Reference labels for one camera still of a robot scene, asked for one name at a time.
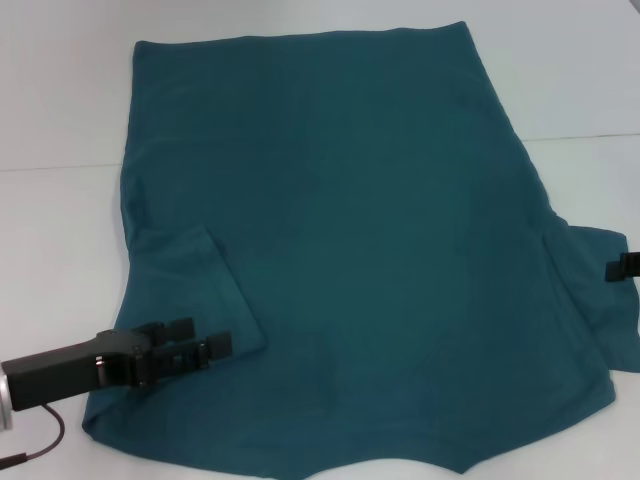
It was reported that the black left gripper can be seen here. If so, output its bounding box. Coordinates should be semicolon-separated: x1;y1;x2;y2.
0;316;234;413

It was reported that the teal blue t-shirt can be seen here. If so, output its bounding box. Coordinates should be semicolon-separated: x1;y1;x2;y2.
81;19;640;464

